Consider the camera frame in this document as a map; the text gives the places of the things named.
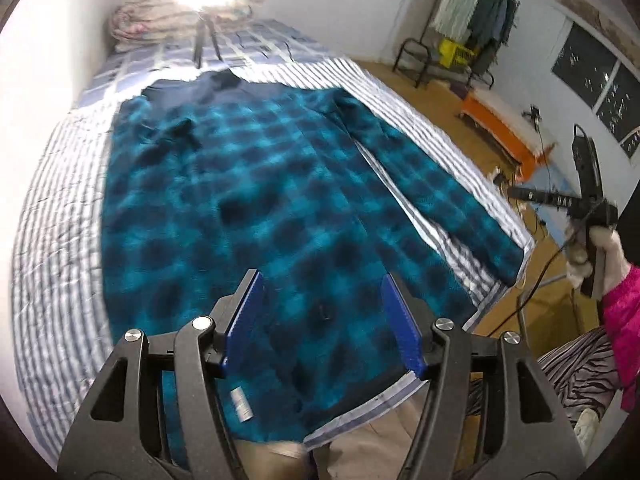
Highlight zebra print pants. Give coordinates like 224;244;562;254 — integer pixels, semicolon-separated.
467;327;632;428

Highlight blue checkered bed sheet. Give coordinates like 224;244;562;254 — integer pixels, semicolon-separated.
75;17;346;111

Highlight black light tripod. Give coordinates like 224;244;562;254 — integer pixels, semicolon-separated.
192;10;226;68

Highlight black metal chair frame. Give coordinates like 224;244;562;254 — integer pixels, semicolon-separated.
393;37;496;91

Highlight dark window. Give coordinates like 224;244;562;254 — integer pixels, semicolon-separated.
551;20;640;153

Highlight yellow bag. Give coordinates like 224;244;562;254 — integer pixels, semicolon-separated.
439;37;476;68

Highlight hanging dark clothes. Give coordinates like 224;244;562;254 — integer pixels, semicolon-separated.
469;0;521;53

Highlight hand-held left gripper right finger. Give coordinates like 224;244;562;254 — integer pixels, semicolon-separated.
380;271;587;480

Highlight white shoe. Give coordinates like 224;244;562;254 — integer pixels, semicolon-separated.
572;407;601;453

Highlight folded floral quilt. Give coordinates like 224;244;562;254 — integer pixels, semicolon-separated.
107;0;266;53

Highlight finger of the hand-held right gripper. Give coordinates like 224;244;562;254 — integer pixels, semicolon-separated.
507;186;587;212

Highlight person's right hand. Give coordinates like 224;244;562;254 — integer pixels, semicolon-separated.
565;222;629;295

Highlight blue striped bed sheet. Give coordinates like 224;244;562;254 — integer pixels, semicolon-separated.
12;55;538;466

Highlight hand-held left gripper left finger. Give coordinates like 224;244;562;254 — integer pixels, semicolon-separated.
57;269;265;480

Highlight person's right forearm pink sleeve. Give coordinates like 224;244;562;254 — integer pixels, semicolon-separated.
600;265;640;411

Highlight hanging pale green towel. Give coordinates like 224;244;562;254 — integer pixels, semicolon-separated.
432;0;482;41

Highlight orange bench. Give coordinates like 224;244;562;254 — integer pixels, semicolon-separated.
459;87;557;181

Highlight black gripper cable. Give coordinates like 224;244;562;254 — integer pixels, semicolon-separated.
487;200;576;337

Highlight beige pants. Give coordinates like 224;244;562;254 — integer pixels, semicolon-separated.
235;399;426;480

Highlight teal plaid fleece jacket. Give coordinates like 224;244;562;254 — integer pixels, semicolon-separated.
100;71;526;461

